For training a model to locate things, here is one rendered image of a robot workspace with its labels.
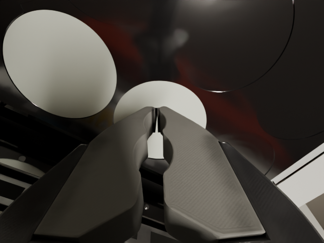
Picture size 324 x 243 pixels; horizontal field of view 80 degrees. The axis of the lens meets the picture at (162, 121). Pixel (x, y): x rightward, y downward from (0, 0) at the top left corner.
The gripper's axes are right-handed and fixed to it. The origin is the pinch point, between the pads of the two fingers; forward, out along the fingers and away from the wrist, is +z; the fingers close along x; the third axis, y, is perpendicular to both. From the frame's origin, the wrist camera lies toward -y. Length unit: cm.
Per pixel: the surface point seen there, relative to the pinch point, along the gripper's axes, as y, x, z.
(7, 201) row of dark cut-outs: 9.4, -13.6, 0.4
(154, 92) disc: 2.2, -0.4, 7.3
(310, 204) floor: 155, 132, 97
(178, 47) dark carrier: -2.0, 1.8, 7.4
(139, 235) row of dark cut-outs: 16.9, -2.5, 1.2
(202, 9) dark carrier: -4.9, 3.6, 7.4
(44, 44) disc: -2.5, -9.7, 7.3
